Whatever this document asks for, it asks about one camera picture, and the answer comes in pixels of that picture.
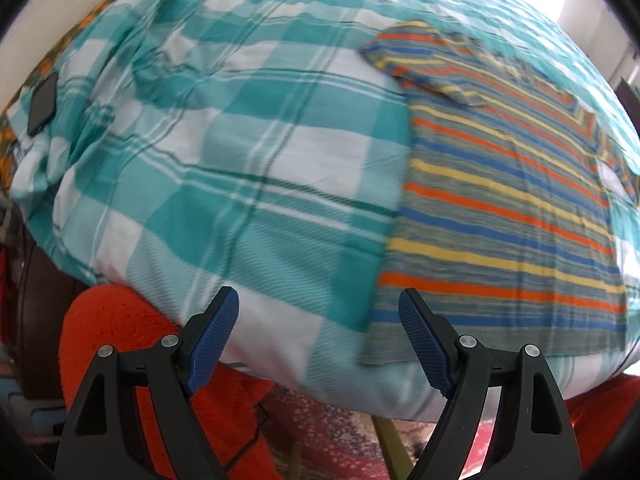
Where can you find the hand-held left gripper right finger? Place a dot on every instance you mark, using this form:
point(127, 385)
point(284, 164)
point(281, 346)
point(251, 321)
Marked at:
point(425, 340)

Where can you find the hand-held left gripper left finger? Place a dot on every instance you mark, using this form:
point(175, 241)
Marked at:
point(212, 340)

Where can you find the black phone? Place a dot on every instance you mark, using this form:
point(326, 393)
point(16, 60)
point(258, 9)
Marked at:
point(42, 105)

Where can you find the striped knit shirt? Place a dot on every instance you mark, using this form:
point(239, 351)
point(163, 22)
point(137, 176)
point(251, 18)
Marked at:
point(500, 210)

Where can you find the dark wooden furniture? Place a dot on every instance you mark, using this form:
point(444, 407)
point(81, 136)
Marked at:
point(40, 340)

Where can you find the floral patterned rug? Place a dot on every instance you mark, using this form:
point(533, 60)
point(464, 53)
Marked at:
point(320, 435)

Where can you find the teal white checked bedsheet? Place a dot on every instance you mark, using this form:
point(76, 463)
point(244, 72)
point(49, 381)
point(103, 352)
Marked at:
point(225, 135)

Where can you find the yellow-green frame bar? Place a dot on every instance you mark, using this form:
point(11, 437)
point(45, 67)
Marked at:
point(390, 445)

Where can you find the red fleece cloth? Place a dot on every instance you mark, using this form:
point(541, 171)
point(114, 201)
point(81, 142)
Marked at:
point(110, 315)

